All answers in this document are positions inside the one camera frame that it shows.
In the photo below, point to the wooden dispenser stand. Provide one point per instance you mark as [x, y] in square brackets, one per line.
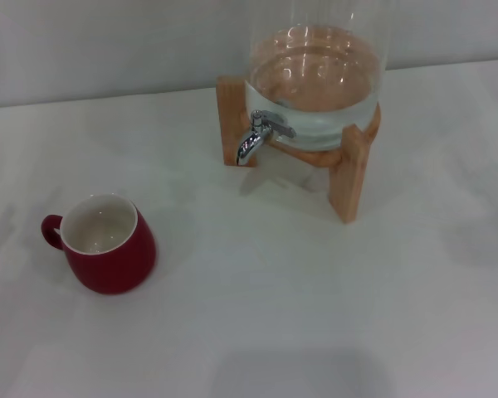
[352, 186]

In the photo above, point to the chrome faucet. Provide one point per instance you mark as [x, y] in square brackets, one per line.
[253, 141]

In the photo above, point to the glass water dispenser jar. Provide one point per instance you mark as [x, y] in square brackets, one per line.
[315, 112]

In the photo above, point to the white tablecloth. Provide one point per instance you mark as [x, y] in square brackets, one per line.
[274, 311]

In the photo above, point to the red ceramic cup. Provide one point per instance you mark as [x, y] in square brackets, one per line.
[112, 265]

